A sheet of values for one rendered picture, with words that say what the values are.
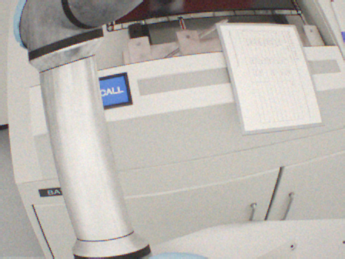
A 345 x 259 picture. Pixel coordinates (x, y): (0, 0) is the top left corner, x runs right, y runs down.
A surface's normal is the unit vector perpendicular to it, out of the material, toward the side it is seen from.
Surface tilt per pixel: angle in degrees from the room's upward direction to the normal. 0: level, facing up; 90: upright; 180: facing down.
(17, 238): 0
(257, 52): 0
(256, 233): 0
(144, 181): 90
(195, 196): 90
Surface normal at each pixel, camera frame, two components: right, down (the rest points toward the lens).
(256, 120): 0.02, -0.54
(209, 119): 0.20, 0.83
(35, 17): -0.57, 0.26
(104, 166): 0.67, -0.06
